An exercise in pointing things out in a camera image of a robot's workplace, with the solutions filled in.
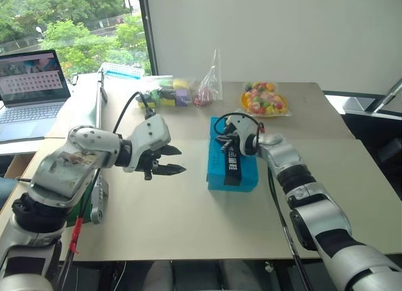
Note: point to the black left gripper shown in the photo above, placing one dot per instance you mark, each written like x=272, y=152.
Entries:
x=150, y=165

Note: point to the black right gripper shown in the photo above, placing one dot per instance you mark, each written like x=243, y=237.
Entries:
x=233, y=134

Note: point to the blue box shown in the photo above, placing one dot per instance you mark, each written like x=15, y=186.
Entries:
x=216, y=165

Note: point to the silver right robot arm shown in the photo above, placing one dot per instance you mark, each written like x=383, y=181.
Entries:
x=320, y=209

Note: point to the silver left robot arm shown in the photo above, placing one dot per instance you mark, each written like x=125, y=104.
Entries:
x=66, y=165

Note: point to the clear bag with red pieces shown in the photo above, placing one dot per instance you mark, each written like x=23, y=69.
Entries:
x=207, y=91

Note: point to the bag of coloured foam blocks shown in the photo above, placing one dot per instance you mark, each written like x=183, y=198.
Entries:
x=176, y=94

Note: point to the white perforated plastic basket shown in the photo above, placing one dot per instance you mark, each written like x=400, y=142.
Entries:
x=122, y=70

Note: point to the dark grey rounded shape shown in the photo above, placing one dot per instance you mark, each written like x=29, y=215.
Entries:
x=242, y=276
x=161, y=276

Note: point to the dark side desk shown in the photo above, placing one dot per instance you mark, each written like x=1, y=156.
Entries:
x=370, y=137

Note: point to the grey open laptop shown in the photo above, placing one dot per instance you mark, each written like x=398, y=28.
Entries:
x=31, y=80

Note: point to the grey metal device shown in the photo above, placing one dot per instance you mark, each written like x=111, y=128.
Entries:
x=389, y=97

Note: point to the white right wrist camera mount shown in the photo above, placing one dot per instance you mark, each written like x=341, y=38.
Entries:
x=246, y=130

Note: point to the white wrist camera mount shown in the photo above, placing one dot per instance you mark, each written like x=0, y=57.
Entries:
x=246, y=130
x=150, y=134

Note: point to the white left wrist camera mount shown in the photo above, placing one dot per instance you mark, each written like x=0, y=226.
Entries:
x=150, y=134

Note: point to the black window frame post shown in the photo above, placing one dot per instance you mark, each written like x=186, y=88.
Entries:
x=149, y=30

